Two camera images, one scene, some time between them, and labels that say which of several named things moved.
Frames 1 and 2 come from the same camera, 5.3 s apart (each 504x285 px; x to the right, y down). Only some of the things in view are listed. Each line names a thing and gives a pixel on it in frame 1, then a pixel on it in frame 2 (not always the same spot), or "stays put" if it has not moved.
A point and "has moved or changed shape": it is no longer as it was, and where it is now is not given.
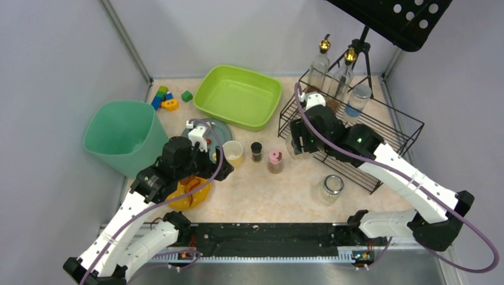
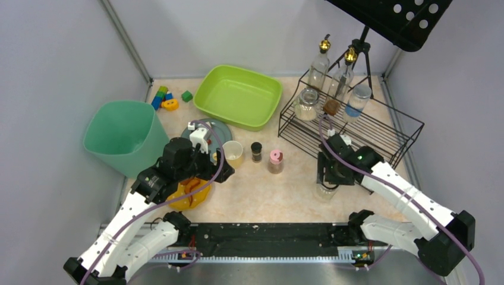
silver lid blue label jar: x=356 y=102 stays put
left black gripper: x=220 y=170 stays put
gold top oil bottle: x=319 y=67 stays put
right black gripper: x=296 y=135 -> x=328 y=173
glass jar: x=301 y=156 has moved or changed shape
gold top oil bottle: x=343 y=79 stays put
